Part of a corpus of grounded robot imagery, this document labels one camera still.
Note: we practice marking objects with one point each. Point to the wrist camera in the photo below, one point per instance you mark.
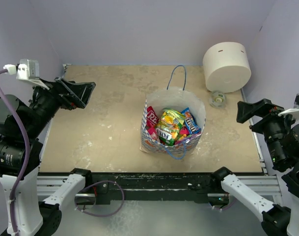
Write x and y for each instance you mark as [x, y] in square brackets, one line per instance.
[294, 112]
[28, 72]

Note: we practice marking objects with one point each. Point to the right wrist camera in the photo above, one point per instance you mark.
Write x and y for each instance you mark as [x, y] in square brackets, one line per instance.
[294, 112]

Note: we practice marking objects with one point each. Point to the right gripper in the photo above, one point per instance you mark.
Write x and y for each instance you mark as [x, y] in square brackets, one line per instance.
[263, 107]

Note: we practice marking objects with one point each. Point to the white cylindrical container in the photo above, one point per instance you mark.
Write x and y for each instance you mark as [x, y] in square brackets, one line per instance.
[226, 67]

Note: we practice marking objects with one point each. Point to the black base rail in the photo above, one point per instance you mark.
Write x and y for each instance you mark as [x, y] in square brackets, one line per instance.
[195, 187]

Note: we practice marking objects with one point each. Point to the green Fox's candy bag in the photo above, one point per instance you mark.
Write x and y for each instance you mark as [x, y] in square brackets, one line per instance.
[169, 126]

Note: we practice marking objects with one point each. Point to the blue M&M's packet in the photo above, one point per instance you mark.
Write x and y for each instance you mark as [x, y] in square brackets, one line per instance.
[189, 123]

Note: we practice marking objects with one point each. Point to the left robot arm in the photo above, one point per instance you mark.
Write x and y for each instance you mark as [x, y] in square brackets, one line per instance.
[20, 148]

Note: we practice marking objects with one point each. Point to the clear plastic lid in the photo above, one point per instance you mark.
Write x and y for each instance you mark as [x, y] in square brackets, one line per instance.
[217, 99]

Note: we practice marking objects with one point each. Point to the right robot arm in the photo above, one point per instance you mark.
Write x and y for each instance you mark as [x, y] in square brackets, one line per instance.
[276, 220]

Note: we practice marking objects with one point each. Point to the red Real crisps bag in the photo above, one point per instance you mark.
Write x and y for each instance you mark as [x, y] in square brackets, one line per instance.
[151, 118]

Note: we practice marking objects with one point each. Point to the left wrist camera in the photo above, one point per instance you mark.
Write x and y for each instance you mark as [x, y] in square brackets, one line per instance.
[28, 72]

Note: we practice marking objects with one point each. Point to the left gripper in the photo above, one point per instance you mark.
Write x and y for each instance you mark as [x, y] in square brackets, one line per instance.
[79, 92]

